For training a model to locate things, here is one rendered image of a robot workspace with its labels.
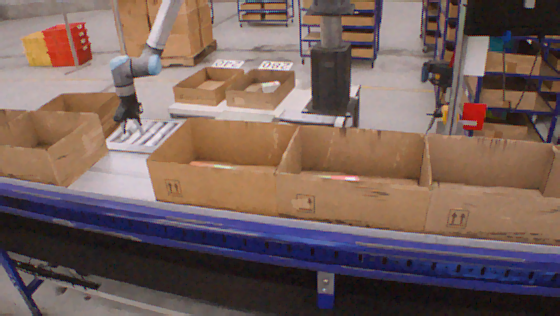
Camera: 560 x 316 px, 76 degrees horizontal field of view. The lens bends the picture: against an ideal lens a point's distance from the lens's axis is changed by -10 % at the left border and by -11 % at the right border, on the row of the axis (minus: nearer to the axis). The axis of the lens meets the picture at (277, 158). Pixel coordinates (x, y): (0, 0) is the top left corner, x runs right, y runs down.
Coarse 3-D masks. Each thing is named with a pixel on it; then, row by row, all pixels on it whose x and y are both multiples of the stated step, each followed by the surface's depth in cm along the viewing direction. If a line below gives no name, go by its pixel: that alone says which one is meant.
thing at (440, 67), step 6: (432, 60) 167; (432, 66) 164; (438, 66) 163; (444, 66) 163; (432, 72) 166; (438, 72) 164; (444, 72) 164; (450, 72) 163; (438, 78) 168; (444, 78) 166
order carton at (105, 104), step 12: (60, 96) 212; (72, 96) 212; (84, 96) 211; (96, 96) 210; (108, 96) 208; (48, 108) 203; (60, 108) 212; (72, 108) 216; (84, 108) 215; (96, 108) 214; (108, 108) 196; (108, 120) 197; (108, 132) 198
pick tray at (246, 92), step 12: (252, 72) 247; (264, 72) 245; (276, 72) 243; (288, 72) 240; (240, 84) 234; (252, 84) 248; (288, 84) 229; (228, 96) 218; (240, 96) 215; (252, 96) 212; (264, 96) 210; (276, 96) 213; (252, 108) 216; (264, 108) 214
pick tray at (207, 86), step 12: (204, 72) 256; (216, 72) 256; (228, 72) 253; (240, 72) 243; (180, 84) 234; (192, 84) 246; (204, 84) 254; (216, 84) 252; (228, 84) 231; (180, 96) 228; (192, 96) 225; (204, 96) 222; (216, 96) 221
